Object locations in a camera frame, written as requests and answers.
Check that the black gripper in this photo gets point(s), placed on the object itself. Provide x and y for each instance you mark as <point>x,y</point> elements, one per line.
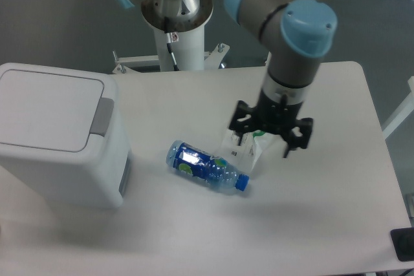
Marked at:
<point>274,118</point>

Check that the white plastic trash can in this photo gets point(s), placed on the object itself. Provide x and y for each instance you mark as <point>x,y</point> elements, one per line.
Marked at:
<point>62,134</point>

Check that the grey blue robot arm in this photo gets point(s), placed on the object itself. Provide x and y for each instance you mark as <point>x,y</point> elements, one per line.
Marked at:
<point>297,34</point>

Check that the clear plastic bag green strip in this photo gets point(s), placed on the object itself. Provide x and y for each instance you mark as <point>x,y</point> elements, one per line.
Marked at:
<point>244,154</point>

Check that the blue plastic water bottle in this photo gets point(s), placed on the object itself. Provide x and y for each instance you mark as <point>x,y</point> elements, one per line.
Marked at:
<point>216,172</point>

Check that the black device at table edge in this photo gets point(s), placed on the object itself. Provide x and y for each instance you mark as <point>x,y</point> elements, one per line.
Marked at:
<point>402,240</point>

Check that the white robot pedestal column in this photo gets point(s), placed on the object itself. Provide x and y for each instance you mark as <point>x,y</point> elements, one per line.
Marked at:
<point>178,27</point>

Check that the white metal base frame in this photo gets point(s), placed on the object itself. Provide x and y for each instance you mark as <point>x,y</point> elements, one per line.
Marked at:
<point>171,57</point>

